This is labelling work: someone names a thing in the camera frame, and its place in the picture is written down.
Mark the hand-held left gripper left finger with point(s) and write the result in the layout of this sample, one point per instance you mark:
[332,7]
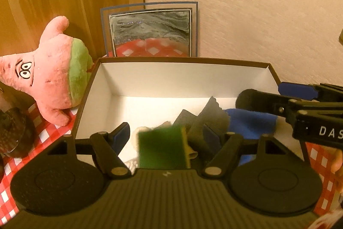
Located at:
[122,135]

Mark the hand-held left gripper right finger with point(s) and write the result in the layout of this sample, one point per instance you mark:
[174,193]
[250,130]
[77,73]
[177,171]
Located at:
[211,137]

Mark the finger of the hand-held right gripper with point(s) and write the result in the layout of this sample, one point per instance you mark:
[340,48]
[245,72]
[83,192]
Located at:
[294,90]
[260,101]

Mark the white knitted cloth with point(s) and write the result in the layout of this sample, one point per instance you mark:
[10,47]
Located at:
[131,166]
[141,131]

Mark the dark grey microfibre cloth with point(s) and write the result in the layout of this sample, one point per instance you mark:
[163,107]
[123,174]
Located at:
[211,116]

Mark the blue cloth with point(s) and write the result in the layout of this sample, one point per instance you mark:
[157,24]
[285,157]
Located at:
[249,121]

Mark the green yellow sponge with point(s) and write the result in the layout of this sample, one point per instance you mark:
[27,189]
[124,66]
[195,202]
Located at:
[160,148]

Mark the brown cardboard box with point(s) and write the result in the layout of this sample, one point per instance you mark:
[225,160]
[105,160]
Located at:
[160,78]

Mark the person's right hand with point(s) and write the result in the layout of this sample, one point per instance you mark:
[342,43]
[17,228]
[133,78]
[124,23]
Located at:
[337,160]

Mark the red white checkered tablecloth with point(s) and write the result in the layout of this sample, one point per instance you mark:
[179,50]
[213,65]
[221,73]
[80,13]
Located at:
[48,135]

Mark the pink star plush toy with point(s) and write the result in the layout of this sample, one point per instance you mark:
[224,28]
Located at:
[53,70]

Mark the dark glass jar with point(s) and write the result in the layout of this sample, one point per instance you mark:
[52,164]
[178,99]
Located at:
[16,132]

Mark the framed grey picture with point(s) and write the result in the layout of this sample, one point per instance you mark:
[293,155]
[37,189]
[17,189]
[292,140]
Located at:
[150,27]

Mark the beige wall outlet plate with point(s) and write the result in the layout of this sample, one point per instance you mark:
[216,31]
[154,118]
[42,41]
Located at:
[341,38]

